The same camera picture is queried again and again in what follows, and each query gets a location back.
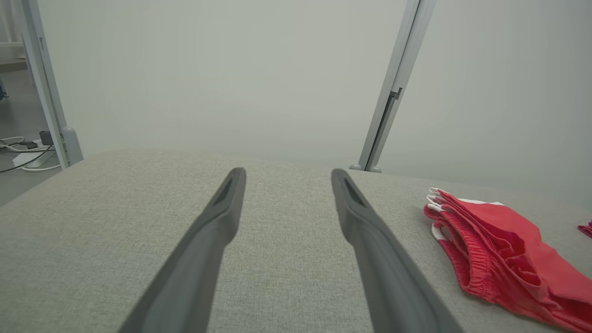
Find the beige background shelf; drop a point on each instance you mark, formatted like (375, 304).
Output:
(11, 64)

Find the black power adapter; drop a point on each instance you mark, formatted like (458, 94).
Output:
(45, 138)

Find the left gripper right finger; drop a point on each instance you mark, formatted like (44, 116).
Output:
(384, 268)

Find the red Bulls 23 shorts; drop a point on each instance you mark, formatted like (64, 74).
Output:
(508, 249)

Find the grey partition post, plain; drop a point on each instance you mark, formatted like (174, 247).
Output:
(46, 92)

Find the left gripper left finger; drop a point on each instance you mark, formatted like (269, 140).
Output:
(199, 263)

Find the grey partition post, slotted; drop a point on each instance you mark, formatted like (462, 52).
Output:
(407, 55)

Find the red white jersey shirt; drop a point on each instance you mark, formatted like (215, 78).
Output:
(587, 229)

